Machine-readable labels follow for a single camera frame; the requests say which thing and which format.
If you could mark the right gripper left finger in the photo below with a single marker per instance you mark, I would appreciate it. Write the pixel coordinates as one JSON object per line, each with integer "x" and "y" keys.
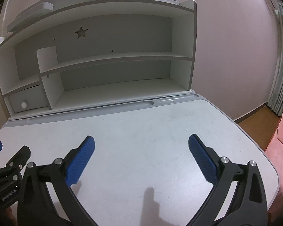
{"x": 35, "y": 205}

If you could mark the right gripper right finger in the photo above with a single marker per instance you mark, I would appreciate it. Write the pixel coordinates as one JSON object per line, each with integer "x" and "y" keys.
{"x": 248, "y": 205}

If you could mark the grey drawer with knob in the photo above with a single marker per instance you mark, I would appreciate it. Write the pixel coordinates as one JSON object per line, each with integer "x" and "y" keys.
{"x": 28, "y": 99}

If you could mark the white desk hutch shelf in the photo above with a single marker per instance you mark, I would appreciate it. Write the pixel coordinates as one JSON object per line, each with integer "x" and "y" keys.
{"x": 100, "y": 53}

